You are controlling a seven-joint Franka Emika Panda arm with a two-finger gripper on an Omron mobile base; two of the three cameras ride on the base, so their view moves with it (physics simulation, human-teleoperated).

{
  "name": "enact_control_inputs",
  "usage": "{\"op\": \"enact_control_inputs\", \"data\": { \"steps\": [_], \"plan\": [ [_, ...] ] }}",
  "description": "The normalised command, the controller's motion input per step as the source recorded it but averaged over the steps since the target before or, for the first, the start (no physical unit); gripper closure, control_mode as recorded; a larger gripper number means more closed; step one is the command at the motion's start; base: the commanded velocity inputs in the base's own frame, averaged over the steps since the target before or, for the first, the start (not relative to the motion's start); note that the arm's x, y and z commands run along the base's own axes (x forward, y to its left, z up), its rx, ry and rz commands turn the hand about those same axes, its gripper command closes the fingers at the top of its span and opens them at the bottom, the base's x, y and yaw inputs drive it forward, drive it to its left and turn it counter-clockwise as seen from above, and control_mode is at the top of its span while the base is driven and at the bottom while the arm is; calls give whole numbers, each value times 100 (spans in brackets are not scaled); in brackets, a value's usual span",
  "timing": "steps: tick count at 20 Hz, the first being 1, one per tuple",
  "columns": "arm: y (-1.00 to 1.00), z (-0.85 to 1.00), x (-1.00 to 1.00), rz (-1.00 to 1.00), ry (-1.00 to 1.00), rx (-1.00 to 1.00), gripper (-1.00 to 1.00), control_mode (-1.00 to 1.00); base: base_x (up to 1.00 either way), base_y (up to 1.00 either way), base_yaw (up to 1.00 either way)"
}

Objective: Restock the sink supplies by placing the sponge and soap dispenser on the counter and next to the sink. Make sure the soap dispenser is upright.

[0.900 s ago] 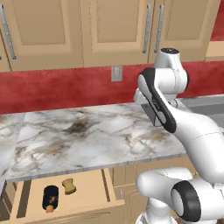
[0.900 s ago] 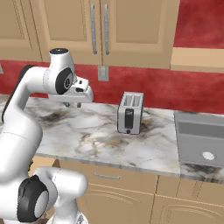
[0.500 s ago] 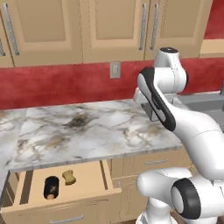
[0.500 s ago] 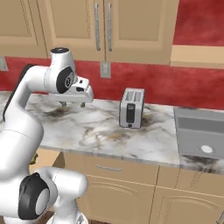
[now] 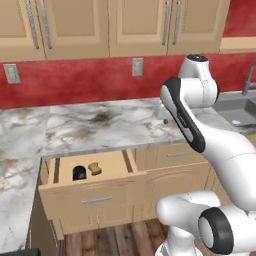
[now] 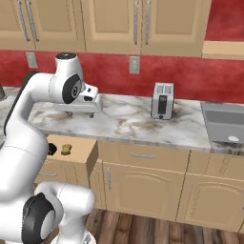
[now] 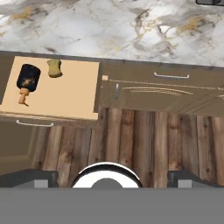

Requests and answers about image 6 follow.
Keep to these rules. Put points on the beige base cupboard door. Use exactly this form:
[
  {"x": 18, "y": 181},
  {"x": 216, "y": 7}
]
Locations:
[
  {"x": 213, "y": 203},
  {"x": 146, "y": 193}
]

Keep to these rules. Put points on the beige wall cupboard door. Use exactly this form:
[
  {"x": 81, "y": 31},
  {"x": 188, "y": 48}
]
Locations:
[
  {"x": 60, "y": 22},
  {"x": 108, "y": 25},
  {"x": 178, "y": 25},
  {"x": 9, "y": 22}
]

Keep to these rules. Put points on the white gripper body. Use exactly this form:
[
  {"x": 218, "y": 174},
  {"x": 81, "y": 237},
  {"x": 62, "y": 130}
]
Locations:
[{"x": 79, "y": 106}]

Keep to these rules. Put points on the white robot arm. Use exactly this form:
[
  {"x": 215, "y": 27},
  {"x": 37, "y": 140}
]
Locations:
[{"x": 22, "y": 149}]

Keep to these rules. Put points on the beige panel under sink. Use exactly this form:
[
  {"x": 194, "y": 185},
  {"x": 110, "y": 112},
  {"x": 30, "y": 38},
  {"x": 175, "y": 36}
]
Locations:
[{"x": 219, "y": 165}]

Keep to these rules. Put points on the grey sink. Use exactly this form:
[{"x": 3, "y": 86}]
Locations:
[{"x": 224, "y": 124}]

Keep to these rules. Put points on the grey wall outlet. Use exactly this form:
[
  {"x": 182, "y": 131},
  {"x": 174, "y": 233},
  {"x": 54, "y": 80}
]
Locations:
[
  {"x": 134, "y": 65},
  {"x": 31, "y": 60}
]

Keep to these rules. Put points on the open beige drawer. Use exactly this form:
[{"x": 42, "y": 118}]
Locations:
[{"x": 79, "y": 149}]

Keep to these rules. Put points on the beige shelf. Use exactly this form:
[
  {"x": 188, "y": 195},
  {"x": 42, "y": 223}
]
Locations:
[{"x": 224, "y": 50}]

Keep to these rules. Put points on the silver toaster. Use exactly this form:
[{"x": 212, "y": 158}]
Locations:
[{"x": 162, "y": 101}]

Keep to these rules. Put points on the beige drawer front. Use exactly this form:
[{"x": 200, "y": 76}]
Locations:
[
  {"x": 168, "y": 157},
  {"x": 63, "y": 178}
]

